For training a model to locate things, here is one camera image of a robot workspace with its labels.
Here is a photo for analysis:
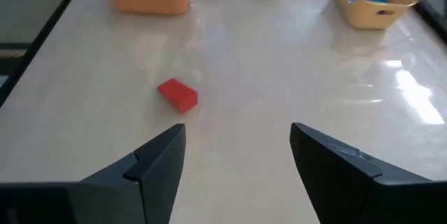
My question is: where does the yellow plastic bin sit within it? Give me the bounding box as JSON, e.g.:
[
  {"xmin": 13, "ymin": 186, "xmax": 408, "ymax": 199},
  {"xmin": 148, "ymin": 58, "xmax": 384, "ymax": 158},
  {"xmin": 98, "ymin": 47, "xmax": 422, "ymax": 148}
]
[{"xmin": 332, "ymin": 0, "xmax": 419, "ymax": 31}]

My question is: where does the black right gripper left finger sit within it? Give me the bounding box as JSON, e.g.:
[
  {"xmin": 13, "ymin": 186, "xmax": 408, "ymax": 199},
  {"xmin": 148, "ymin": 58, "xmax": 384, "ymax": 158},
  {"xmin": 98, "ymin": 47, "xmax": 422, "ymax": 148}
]
[{"xmin": 75, "ymin": 123, "xmax": 187, "ymax": 224}]

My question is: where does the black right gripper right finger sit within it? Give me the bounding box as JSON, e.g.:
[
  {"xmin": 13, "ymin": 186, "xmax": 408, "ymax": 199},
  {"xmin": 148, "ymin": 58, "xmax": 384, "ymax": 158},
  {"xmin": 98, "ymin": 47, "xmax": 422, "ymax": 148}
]
[{"xmin": 289, "ymin": 122, "xmax": 437, "ymax": 224}]

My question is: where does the red block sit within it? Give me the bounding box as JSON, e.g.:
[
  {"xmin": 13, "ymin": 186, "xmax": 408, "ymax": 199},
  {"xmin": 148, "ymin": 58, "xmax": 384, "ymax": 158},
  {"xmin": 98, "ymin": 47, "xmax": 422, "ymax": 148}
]
[{"xmin": 156, "ymin": 77, "xmax": 199, "ymax": 115}]

